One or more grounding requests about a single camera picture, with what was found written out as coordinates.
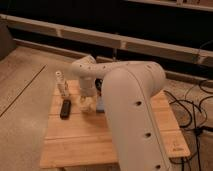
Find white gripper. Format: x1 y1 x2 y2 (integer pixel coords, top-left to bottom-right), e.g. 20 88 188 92
79 77 96 110

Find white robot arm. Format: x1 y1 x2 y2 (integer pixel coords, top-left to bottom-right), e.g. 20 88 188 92
71 55 172 171

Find blue sponge block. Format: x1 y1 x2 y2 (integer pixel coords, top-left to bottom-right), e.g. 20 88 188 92
96 99 104 112

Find black remote control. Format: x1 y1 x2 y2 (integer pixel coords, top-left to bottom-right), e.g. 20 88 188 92
60 100 71 119

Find dark round bowl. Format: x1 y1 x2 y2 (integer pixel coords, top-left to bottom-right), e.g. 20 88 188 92
95 79 103 91

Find white plastic bottle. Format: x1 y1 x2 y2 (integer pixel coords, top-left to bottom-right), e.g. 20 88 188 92
55 71 69 98

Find wooden table board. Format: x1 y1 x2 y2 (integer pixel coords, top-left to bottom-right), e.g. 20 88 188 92
40 80 190 168

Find black floor cables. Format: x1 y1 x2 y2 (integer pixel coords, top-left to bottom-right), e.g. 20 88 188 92
163 78 213 171

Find metal shelf rail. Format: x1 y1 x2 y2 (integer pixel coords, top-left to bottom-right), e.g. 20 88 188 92
0 13 213 67

